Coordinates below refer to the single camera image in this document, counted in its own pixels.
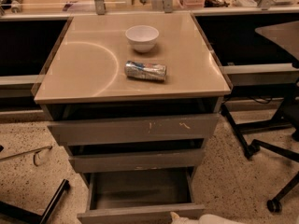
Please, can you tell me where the grey top drawer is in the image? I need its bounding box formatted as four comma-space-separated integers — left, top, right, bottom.
49, 114, 219, 146

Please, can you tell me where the thin metal rod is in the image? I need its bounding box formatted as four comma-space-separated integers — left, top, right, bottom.
0, 146, 52, 167

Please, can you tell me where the grey bottom drawer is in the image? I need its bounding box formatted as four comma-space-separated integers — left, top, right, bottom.
78, 168, 204, 224

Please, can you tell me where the grey drawer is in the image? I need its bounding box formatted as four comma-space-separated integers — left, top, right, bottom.
78, 168, 204, 224
69, 148, 205, 173
49, 114, 219, 146

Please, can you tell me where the grey drawer cabinet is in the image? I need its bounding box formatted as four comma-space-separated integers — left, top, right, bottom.
31, 12, 234, 224

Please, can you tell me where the crushed silver blue can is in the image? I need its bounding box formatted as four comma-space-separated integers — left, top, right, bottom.
124, 61, 167, 81

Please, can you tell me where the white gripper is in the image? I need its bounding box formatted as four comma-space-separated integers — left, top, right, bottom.
170, 212, 199, 224

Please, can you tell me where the black office chair base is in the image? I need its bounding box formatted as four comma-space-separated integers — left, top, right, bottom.
248, 138, 299, 214

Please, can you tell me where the white bowl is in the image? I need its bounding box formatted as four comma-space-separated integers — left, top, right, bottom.
125, 25, 160, 53

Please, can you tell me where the grey middle drawer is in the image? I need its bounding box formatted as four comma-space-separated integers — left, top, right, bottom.
69, 148, 205, 173

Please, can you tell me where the black desk frame leg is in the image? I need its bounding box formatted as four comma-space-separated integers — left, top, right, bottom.
221, 105, 295, 160

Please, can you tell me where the black stand leg left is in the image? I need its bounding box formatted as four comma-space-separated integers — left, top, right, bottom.
0, 179, 70, 224

